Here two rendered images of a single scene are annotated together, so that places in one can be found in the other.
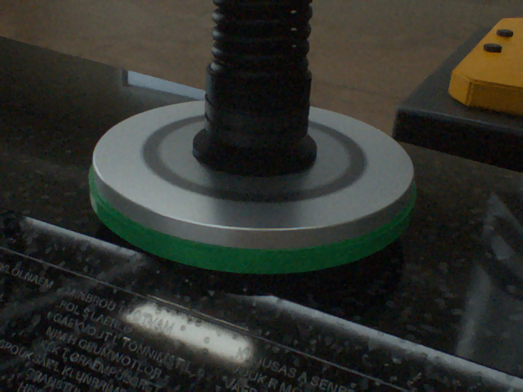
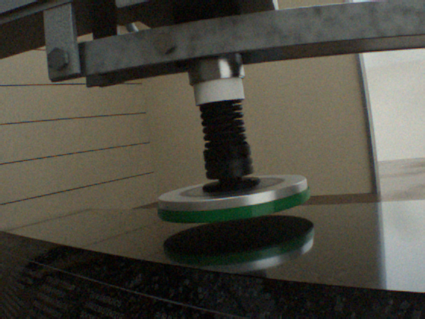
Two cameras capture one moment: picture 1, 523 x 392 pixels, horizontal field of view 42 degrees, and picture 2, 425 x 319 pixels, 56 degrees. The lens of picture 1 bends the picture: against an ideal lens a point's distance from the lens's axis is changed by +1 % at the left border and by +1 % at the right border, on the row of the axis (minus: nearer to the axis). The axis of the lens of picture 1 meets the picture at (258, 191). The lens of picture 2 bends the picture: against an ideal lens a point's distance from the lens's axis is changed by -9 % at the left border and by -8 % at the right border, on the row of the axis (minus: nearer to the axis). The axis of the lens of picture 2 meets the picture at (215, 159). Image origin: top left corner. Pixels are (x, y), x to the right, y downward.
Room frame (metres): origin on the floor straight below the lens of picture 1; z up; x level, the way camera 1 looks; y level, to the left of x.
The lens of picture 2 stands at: (1.03, 0.11, 0.95)
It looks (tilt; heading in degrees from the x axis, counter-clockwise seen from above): 3 degrees down; 192
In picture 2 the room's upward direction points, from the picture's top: 8 degrees counter-clockwise
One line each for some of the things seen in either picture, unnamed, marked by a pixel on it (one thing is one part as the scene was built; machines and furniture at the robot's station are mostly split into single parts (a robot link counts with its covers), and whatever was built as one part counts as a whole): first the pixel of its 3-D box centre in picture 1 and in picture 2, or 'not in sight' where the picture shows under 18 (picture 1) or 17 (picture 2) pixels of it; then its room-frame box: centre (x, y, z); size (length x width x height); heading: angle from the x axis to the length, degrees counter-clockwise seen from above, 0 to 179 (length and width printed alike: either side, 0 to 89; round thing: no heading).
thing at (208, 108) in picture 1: (257, 103); (228, 163); (0.42, 0.00, 0.90); 0.07 x 0.07 x 0.01
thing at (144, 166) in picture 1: (254, 159); (232, 191); (0.42, 0.00, 0.86); 0.21 x 0.21 x 0.01
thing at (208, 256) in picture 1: (254, 163); (232, 193); (0.42, 0.00, 0.86); 0.22 x 0.22 x 0.04
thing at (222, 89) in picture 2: not in sight; (218, 90); (0.42, 0.00, 1.01); 0.07 x 0.07 x 0.04
